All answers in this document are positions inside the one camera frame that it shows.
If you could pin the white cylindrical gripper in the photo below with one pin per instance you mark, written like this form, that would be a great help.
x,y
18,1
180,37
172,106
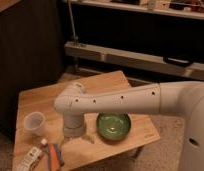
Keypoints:
x,y
75,133

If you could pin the clear plastic bottle white cap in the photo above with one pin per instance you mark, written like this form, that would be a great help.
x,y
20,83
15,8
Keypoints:
x,y
32,157

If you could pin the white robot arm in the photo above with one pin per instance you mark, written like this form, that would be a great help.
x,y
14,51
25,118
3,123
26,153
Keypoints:
x,y
185,98

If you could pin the metal stand pole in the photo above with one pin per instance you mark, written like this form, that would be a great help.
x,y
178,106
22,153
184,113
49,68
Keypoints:
x,y
74,36

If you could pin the wooden table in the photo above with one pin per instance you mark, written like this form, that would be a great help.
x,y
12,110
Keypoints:
x,y
78,152

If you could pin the green ceramic bowl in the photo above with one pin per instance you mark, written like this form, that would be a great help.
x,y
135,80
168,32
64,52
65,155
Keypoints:
x,y
114,127

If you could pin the clear plastic cup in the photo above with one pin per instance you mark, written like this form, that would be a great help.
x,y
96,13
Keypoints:
x,y
35,123

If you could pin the white shelf with clutter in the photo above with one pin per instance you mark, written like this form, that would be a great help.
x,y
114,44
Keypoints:
x,y
150,8

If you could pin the long grey case black handle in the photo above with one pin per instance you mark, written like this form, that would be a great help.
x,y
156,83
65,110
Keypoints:
x,y
134,60

